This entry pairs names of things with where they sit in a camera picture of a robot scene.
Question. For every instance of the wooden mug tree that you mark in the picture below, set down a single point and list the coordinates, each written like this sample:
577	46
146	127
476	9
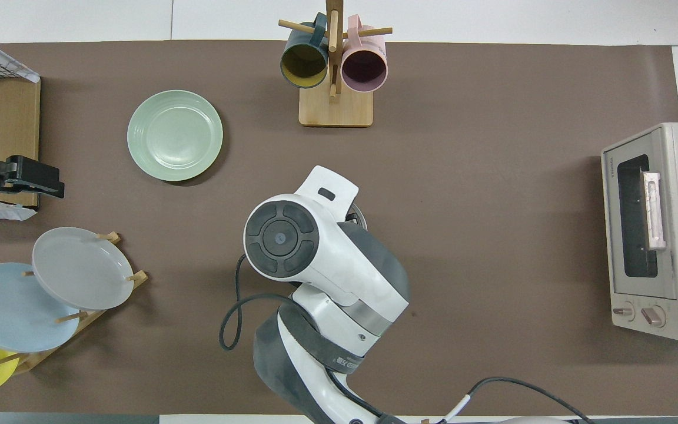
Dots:
336	112

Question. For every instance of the glass lid with blue knob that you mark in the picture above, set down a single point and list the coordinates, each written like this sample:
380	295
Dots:
364	219

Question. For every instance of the pale green plate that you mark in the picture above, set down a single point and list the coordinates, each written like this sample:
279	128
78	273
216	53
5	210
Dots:
174	135

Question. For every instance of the dark teal mug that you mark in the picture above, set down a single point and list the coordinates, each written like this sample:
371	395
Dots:
303	62

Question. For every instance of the light blue plate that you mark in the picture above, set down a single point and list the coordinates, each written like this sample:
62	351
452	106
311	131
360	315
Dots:
9	312

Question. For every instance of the pink mug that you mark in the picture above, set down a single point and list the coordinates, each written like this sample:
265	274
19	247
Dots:
364	68

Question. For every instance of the grey plate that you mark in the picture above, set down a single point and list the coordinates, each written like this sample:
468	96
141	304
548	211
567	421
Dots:
80	268

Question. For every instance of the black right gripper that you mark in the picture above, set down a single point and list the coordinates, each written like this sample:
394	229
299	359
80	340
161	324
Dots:
351	218

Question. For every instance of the white patterned paper sheet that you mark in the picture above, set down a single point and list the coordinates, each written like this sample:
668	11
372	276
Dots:
21	68

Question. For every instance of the brown table mat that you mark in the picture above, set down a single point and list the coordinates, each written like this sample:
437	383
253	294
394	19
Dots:
492	235

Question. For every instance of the wooden plate rack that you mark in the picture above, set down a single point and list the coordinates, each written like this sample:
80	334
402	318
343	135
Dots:
33	360

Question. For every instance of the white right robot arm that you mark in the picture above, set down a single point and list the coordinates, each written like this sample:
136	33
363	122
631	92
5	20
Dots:
339	271

